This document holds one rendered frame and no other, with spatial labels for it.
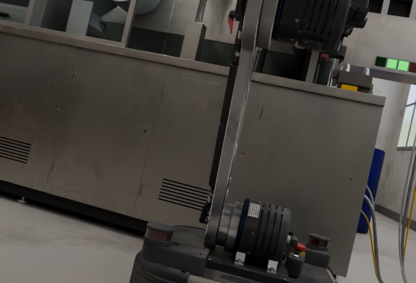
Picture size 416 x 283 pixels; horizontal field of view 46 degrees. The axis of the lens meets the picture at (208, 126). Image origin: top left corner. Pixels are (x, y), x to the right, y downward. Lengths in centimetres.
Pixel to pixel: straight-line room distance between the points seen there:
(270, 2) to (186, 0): 213
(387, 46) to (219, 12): 99
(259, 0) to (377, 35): 198
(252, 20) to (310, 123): 128
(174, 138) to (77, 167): 53
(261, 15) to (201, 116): 135
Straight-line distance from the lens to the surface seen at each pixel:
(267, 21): 101
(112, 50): 249
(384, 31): 294
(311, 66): 250
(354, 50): 290
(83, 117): 253
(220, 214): 126
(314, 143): 223
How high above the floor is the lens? 55
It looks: 1 degrees up
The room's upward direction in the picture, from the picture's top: 13 degrees clockwise
